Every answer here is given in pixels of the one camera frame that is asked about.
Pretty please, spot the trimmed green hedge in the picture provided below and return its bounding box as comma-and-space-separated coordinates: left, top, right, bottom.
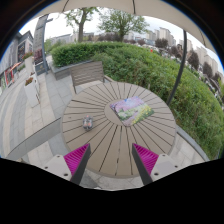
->
51, 42, 224, 159

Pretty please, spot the tall grey sign pillar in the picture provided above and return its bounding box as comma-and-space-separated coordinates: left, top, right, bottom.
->
33, 14, 51, 75

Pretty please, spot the beige patio umbrella canopy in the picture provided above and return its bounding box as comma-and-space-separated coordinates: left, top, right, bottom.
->
34, 0, 216, 52

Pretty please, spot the large green tree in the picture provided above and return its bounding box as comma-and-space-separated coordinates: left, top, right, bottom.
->
98, 9, 149, 42

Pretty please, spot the white flower planter box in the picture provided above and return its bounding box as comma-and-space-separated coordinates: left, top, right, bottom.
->
24, 77, 40, 107

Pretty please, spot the round slatted wooden table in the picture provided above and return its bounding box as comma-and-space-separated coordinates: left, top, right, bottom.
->
62, 82, 176, 178

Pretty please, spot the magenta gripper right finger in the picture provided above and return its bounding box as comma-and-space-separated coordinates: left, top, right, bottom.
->
131, 143, 181, 186

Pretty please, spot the floral painted mouse pad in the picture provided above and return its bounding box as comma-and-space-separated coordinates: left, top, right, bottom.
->
110, 96, 154, 127

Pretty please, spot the slatted wooden chair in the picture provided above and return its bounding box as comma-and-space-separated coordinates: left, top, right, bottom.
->
70, 61, 112, 88

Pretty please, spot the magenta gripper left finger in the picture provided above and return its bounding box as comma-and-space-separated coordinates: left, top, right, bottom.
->
43, 143, 92, 186

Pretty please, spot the dark umbrella pole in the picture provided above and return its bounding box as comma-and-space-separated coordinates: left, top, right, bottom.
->
166, 30, 187, 106

